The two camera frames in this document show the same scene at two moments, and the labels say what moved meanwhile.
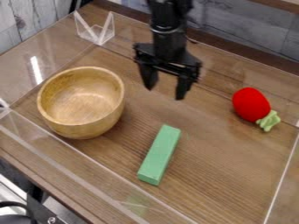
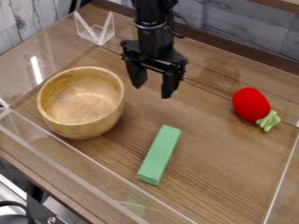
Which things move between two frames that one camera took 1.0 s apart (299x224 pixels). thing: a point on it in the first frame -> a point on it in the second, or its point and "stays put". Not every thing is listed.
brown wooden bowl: (79, 101) stays put
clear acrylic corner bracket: (95, 33) stays put
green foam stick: (157, 160) stays put
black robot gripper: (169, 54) -> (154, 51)
